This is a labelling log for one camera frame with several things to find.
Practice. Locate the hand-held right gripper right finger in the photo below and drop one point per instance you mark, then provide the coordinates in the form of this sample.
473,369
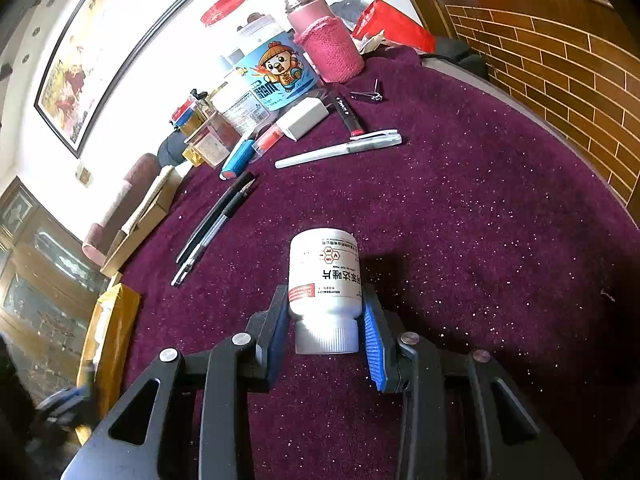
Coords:
375,355

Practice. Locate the wall switch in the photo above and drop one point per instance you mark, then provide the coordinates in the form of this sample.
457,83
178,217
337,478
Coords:
83,174

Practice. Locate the pink-brown armchair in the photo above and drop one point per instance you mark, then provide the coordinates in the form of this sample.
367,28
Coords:
120,205

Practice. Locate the clear jar with white label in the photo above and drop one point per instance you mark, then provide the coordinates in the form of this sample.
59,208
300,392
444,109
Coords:
242,102

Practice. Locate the wooden cabinet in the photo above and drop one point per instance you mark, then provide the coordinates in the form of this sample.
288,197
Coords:
40,280

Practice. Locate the wooden brick-pattern counter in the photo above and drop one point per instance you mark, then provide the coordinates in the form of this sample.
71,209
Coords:
550,60

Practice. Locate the framed painting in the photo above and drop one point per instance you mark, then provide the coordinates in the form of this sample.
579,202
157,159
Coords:
105,45

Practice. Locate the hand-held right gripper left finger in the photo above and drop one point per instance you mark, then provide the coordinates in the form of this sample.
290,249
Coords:
276,340

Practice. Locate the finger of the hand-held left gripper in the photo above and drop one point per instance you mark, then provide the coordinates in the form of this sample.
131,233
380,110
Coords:
65,404

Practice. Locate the black and red pen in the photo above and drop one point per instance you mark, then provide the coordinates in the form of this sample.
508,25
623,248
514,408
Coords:
349,115

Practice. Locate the pink bottle with knitted sleeve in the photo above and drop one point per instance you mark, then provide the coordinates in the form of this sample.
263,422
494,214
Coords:
325,40

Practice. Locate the clear jar with red lid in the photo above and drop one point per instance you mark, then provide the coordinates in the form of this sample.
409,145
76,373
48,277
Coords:
225,7

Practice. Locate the white pen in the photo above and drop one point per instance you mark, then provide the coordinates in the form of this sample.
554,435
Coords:
340,151

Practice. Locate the black binder clip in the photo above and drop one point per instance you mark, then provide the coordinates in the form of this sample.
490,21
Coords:
367,94

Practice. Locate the maroon velvet tablecloth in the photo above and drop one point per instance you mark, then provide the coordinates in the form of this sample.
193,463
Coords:
475,220

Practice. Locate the white pill bottle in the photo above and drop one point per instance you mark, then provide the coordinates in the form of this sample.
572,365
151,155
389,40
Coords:
325,280

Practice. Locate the red bag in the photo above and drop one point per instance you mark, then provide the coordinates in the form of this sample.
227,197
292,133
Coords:
395,25

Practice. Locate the clear-barrel black pen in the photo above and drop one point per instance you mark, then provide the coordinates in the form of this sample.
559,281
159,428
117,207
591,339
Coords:
210,240

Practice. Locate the blue cartoon-label jar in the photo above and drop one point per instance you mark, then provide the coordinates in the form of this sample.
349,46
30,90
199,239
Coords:
277,70

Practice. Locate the gold foil packet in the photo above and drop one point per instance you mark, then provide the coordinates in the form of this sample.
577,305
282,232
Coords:
192,156

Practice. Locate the white charger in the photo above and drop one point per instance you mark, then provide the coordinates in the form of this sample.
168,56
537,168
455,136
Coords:
302,117

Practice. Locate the clear tube with red inside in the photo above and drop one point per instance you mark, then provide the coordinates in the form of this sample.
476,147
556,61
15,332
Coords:
267,140

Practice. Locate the small clear plastic box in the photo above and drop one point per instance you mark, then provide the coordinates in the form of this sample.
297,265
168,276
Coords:
210,145

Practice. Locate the blue cylinder with red end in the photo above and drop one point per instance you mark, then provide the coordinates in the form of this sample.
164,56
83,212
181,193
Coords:
237,159

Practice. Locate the white tray with yellow tape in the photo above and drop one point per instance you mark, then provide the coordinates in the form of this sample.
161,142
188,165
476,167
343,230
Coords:
110,330

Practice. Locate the black gel pen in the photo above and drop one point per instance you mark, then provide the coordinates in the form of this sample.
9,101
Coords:
215,217

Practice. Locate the brown cardboard box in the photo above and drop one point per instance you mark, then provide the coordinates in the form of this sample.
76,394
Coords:
142,220

